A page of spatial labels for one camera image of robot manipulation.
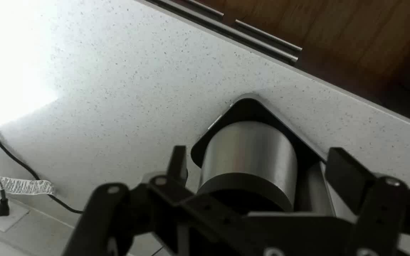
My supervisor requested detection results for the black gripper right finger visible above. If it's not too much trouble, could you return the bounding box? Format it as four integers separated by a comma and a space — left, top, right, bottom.
325, 147, 410, 256

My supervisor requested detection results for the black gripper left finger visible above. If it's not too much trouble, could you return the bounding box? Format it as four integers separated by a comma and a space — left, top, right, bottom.
61, 146, 245, 256

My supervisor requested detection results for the black power plug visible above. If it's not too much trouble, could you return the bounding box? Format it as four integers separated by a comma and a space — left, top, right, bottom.
0, 195, 11, 218

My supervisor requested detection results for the white barcode cable tag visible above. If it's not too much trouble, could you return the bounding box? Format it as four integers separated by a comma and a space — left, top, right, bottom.
0, 175, 56, 198

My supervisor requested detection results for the white wall socket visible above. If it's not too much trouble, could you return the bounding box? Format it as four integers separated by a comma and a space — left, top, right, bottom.
0, 191, 30, 234

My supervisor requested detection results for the black power cable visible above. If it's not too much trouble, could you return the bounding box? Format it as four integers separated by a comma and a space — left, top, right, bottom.
0, 127, 84, 217

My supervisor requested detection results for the short metal drawer handle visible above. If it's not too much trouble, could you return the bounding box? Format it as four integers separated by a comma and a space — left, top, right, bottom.
185, 0, 226, 19
234, 19, 305, 54

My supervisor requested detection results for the long metal drawer handle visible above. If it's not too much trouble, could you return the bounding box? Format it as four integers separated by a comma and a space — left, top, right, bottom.
144, 0, 302, 66

